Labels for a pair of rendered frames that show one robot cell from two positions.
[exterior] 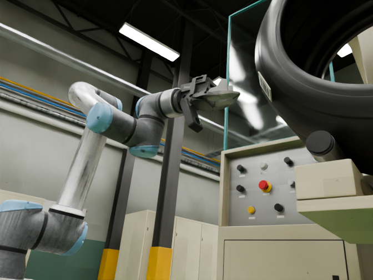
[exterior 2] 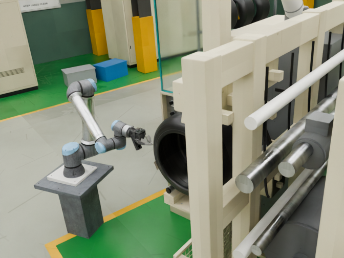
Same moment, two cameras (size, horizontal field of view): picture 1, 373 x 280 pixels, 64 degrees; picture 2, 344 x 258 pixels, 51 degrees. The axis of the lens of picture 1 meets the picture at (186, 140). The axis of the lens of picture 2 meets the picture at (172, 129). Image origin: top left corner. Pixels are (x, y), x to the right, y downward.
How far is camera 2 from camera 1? 2.27 m
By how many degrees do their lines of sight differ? 50
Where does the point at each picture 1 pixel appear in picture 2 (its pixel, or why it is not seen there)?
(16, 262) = (80, 169)
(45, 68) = not seen: outside the picture
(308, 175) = (166, 196)
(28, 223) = (78, 156)
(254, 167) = not seen: hidden behind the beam
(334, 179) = (170, 200)
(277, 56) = (158, 161)
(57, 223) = (88, 149)
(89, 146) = not seen: hidden behind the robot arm
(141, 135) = (118, 146)
